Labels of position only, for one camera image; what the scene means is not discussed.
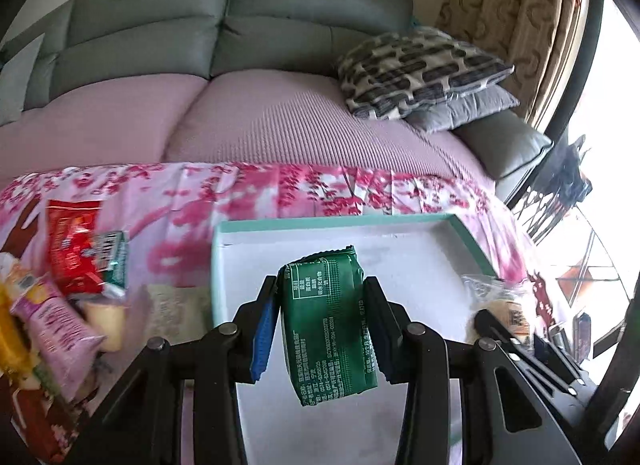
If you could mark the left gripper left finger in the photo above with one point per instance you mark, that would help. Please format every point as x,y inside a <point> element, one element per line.
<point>235,352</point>

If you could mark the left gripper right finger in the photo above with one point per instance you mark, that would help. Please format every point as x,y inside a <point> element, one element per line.
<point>411,353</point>

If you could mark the green snack packet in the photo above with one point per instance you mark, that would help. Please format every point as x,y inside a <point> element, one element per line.
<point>328,351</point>

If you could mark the yellow pudding cup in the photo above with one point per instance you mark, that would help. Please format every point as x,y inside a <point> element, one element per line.
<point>107,317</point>

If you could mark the purple pink snack bag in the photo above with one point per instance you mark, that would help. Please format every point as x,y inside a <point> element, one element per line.
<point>65,341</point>

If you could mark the yellow orange snack bag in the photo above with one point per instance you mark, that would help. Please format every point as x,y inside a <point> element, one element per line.
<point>15,358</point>

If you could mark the white paper sachet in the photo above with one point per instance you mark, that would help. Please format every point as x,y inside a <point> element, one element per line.
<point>178,314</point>

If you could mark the teal white tray box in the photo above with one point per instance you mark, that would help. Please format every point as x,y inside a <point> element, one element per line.
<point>420,262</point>

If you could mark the clear cookie packet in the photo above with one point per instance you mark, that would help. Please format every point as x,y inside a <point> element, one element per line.
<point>512,304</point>

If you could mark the pink cartoon blanket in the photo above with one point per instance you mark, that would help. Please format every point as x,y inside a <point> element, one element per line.
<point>169,213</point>

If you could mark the green white candy packet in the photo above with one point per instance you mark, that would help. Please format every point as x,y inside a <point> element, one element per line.
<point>111,262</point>

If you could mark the red snack bag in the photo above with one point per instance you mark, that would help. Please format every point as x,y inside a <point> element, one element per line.
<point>71,252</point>

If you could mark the grey pillow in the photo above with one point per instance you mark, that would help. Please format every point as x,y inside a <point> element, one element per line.
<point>459,111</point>

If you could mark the pink sofa cover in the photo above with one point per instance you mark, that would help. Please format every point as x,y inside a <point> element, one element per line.
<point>254,116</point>

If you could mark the black white patterned pillow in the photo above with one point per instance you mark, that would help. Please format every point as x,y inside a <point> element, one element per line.
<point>389,76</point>

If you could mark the grey sofa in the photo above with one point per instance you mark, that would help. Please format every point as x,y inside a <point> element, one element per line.
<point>91,41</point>

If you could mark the light grey cushion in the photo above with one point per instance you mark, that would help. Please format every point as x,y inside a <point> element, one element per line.
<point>14,79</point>

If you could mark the patterned beige curtain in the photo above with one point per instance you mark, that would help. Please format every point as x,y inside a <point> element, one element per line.
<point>540,37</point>

